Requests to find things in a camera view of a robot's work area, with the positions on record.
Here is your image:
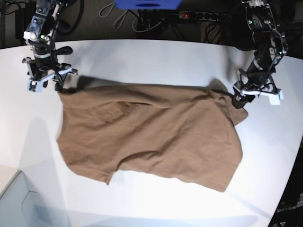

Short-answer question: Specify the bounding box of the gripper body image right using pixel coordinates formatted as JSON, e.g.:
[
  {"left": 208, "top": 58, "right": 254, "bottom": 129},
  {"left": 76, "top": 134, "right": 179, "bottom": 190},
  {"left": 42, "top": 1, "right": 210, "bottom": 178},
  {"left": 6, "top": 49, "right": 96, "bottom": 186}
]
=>
[{"left": 233, "top": 69, "right": 281, "bottom": 97}]

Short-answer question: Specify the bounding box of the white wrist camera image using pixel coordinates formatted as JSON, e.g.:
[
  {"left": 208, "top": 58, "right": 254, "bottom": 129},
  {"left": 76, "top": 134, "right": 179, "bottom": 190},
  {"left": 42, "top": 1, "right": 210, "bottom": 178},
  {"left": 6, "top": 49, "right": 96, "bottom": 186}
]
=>
[
  {"left": 27, "top": 79, "right": 44, "bottom": 93},
  {"left": 268, "top": 90, "right": 284, "bottom": 105}
]

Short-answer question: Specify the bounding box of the black power strip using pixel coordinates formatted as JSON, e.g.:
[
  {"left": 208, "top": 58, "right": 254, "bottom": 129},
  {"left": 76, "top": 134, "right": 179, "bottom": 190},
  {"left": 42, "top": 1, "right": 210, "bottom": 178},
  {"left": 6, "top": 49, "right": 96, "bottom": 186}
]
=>
[{"left": 178, "top": 11, "right": 226, "bottom": 22}]

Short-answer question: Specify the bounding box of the brown t-shirt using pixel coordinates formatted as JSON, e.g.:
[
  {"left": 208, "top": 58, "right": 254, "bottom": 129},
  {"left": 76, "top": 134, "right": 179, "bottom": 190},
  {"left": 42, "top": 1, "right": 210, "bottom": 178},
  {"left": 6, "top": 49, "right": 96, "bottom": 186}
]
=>
[{"left": 57, "top": 84, "right": 248, "bottom": 192}]

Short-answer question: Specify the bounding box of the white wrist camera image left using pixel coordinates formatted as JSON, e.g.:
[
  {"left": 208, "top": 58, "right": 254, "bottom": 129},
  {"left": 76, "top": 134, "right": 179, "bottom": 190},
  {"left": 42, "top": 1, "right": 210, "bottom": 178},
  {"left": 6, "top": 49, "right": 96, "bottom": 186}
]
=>
[{"left": 27, "top": 79, "right": 44, "bottom": 93}]

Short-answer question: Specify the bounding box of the blue plastic box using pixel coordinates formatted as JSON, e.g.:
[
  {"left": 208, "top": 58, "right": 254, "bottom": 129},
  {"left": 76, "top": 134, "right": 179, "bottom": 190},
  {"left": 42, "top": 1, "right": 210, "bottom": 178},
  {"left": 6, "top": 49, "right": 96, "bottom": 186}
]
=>
[{"left": 114, "top": 0, "right": 181, "bottom": 10}]

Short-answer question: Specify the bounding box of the grey bin at corner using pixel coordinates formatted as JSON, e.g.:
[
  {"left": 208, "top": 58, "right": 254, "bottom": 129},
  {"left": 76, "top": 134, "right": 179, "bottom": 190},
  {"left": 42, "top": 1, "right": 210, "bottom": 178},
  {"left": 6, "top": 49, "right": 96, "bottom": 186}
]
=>
[{"left": 0, "top": 172, "right": 44, "bottom": 227}]

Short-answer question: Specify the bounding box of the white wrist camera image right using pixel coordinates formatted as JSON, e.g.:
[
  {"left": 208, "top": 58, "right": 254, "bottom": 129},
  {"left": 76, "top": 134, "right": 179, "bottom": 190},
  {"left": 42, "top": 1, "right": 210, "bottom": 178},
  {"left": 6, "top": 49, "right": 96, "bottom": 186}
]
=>
[{"left": 268, "top": 90, "right": 284, "bottom": 105}]

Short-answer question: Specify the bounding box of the grey looped cable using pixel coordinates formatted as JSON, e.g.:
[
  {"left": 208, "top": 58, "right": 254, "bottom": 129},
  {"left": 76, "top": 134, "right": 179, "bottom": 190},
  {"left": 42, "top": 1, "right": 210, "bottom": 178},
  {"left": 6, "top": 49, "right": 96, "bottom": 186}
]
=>
[{"left": 99, "top": 4, "right": 147, "bottom": 33}]

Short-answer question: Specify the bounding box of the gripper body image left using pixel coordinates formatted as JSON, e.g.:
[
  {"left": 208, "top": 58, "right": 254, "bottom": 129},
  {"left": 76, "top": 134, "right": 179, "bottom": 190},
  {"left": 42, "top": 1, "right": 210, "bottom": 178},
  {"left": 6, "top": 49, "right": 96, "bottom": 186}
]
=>
[{"left": 22, "top": 57, "right": 78, "bottom": 83}]

